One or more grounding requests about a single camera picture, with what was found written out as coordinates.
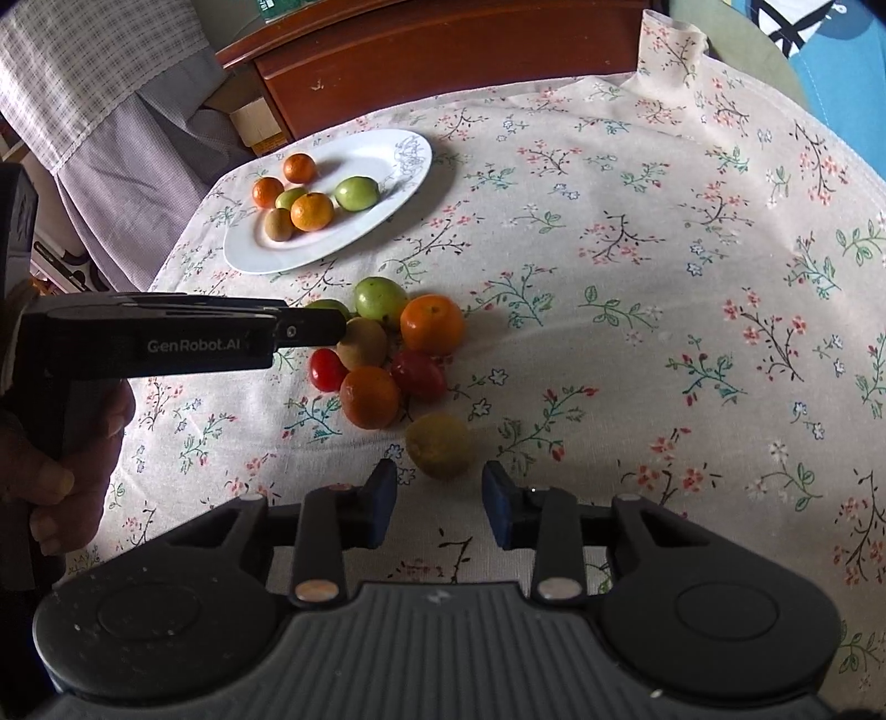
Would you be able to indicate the small green jujube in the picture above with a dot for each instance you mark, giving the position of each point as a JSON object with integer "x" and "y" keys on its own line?
{"x": 289, "y": 196}

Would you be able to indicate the cardboard box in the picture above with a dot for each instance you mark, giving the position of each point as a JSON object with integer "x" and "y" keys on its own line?
{"x": 253, "y": 121}

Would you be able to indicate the brown kiwi with pale spot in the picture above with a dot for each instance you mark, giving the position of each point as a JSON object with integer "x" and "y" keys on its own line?
{"x": 439, "y": 445}

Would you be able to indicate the blue printed cloth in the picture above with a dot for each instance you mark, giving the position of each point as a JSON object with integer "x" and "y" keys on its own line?
{"x": 844, "y": 83}

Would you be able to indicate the floral tablecloth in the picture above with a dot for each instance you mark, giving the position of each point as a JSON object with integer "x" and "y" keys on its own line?
{"x": 623, "y": 277}

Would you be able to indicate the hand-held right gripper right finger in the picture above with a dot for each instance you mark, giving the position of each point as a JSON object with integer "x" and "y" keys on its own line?
{"x": 495, "y": 502}

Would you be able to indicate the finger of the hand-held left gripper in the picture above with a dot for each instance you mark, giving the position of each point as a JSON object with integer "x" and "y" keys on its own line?
{"x": 311, "y": 329}

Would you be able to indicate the person's left hand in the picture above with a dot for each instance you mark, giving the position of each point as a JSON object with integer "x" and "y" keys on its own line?
{"x": 97, "y": 443}

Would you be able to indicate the large orange mandarin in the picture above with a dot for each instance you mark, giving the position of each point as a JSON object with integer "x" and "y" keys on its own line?
{"x": 311, "y": 211}

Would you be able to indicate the lilac checked cloth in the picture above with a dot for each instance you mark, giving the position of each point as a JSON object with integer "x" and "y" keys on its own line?
{"x": 124, "y": 173}

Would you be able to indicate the green carton box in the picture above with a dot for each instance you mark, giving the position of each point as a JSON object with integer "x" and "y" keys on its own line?
{"x": 277, "y": 7}

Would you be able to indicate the red cherry tomato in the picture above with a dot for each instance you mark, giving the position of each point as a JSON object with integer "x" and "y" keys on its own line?
{"x": 327, "y": 369}
{"x": 418, "y": 374}

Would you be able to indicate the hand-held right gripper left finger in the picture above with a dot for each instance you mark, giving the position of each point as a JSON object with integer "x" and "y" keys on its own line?
{"x": 381, "y": 498}

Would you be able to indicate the pale green cushion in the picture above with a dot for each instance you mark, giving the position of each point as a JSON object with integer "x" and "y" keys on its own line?
{"x": 734, "y": 41}

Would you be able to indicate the white oval plate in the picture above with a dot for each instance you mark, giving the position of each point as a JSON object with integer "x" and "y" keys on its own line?
{"x": 325, "y": 239}

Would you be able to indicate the white and black object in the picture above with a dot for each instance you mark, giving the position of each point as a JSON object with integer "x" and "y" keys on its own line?
{"x": 66, "y": 266}

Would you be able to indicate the dark wooden cabinet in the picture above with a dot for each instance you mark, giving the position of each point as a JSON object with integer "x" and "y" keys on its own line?
{"x": 450, "y": 62}

